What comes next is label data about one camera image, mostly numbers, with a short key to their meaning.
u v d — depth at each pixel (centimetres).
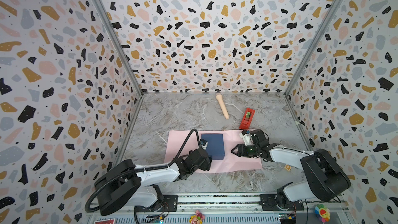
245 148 82
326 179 44
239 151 81
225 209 73
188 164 65
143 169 47
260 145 73
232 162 88
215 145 85
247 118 100
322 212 71
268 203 74
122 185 42
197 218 67
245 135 85
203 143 76
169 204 73
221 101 114
